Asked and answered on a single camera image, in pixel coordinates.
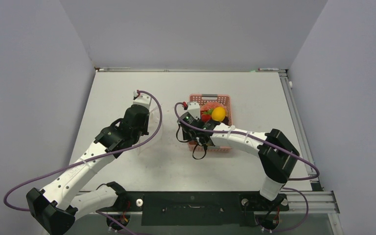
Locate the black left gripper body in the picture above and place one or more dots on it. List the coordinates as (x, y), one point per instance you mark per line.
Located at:
(141, 131)

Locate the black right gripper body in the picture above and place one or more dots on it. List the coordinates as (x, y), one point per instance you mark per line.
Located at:
(189, 136)

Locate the yellow lemon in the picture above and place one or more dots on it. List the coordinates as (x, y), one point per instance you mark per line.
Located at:
(218, 114)

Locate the pink plastic basket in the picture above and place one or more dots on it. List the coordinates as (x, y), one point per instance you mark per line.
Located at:
(220, 98)

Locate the clear zip top bag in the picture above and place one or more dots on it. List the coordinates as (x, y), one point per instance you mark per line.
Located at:
(153, 124)

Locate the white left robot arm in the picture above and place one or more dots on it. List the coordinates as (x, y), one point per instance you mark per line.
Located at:
(57, 205)

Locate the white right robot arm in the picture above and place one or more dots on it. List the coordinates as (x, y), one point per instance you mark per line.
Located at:
(277, 154)

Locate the red strawberry cluster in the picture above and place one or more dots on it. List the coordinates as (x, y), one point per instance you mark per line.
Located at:
(206, 115)

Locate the dark purple eggplant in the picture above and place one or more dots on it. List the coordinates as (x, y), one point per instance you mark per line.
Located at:
(226, 120)

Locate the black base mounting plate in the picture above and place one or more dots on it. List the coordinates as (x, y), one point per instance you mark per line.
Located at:
(198, 208)

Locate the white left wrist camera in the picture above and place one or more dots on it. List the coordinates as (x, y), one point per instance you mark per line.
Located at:
(142, 99)

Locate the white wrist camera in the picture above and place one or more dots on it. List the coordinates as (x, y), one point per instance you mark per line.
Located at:
(142, 99)
(193, 108)

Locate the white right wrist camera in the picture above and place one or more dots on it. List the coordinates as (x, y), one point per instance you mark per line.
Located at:
(193, 108)

